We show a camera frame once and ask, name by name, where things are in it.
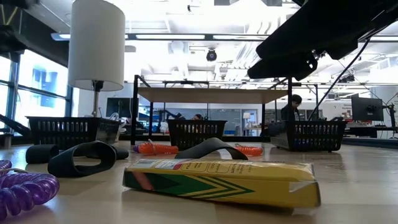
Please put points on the white shade table lamp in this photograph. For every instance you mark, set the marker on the white shade table lamp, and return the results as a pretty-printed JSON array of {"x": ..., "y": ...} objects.
[{"x": 96, "y": 46}]

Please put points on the person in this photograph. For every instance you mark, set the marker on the person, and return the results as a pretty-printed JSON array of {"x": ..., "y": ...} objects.
[
  {"x": 197, "y": 117},
  {"x": 297, "y": 100}
]

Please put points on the yellow crayon box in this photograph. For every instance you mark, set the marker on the yellow crayon box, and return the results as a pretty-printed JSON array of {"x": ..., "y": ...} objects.
[{"x": 248, "y": 186}]

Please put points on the black plastic mesh basket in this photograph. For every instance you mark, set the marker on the black plastic mesh basket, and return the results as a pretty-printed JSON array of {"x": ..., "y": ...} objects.
[
  {"x": 62, "y": 140},
  {"x": 196, "y": 141},
  {"x": 311, "y": 143}
]

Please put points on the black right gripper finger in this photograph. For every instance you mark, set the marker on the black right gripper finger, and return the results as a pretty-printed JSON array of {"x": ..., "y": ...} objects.
[
  {"x": 298, "y": 31},
  {"x": 280, "y": 68}
]

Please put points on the wooden shelf riser black legs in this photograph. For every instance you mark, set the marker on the wooden shelf riser black legs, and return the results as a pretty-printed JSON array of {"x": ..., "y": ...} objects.
[{"x": 211, "y": 95}]

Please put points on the black dome camera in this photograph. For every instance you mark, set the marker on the black dome camera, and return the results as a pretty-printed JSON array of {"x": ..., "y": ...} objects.
[{"x": 211, "y": 56}]

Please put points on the black computer monitor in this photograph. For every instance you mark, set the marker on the black computer monitor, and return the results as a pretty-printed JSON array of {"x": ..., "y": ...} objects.
[
  {"x": 367, "y": 109},
  {"x": 119, "y": 107}
]

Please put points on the black aluminium extrusion frame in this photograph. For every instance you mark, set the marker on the black aluminium extrusion frame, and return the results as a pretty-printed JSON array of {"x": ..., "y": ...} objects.
[{"x": 15, "y": 125}]

